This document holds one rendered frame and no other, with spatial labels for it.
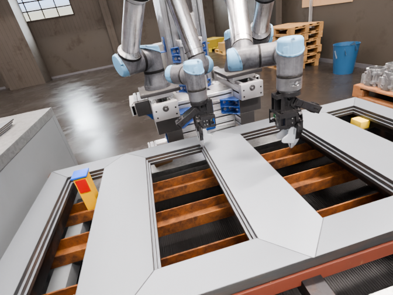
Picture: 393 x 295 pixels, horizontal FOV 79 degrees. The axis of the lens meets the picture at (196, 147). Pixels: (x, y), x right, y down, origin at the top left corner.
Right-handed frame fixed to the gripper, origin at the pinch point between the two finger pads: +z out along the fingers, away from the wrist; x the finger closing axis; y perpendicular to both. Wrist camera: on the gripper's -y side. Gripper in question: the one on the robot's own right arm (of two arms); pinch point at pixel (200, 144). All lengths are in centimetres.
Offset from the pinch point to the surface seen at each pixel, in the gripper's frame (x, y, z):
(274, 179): -34.2, 16.4, 1.0
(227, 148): -7.4, 9.8, 1.1
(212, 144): -0.1, 5.2, 1.1
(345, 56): 289, 332, 54
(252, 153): -15.4, 17.5, 1.1
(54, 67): 1100, -394, 47
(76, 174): -3, -52, -3
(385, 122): -16, 79, 3
